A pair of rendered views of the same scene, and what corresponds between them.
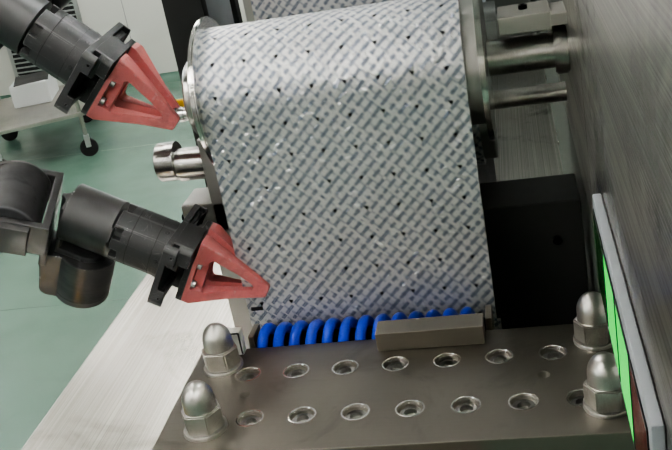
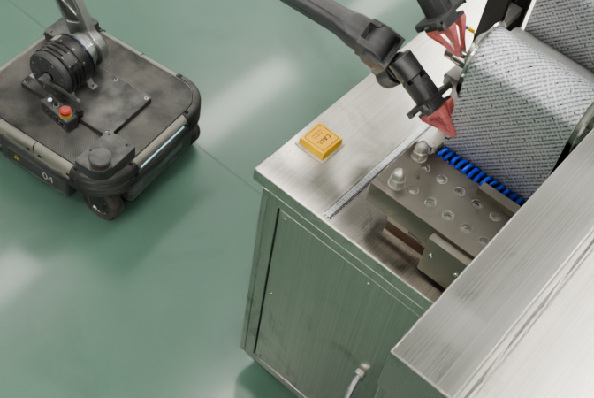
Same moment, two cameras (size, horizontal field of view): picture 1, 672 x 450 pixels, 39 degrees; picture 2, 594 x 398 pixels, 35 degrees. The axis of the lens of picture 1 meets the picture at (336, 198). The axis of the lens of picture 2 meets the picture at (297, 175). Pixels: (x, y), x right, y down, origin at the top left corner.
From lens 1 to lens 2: 1.17 m
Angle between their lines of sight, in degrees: 34
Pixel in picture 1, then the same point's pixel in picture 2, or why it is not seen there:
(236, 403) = (412, 179)
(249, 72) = (494, 70)
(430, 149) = (543, 144)
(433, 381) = (483, 222)
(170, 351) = not seen: hidden behind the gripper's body
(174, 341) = not seen: hidden behind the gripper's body
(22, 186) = (384, 43)
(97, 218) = (406, 72)
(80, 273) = (388, 80)
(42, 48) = (422, 3)
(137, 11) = not seen: outside the picture
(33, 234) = (378, 65)
